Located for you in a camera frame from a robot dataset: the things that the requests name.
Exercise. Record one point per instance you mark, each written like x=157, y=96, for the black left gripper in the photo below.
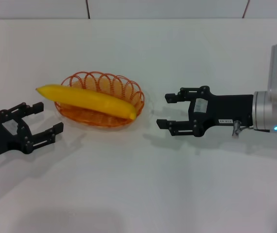
x=0, y=140

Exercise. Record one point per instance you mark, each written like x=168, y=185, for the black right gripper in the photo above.
x=228, y=109

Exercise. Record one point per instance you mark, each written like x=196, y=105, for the yellow banana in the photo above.
x=87, y=99

